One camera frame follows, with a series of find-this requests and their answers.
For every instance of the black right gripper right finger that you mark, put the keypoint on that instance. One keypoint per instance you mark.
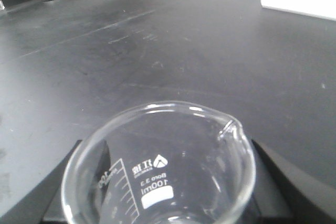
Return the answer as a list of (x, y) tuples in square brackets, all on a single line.
[(309, 200)]

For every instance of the clear 100ml glass beaker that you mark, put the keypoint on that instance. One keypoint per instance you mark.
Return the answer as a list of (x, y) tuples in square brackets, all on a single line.
[(162, 162)]

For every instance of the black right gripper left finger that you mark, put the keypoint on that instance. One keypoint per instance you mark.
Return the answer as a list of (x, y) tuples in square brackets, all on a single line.
[(43, 203)]

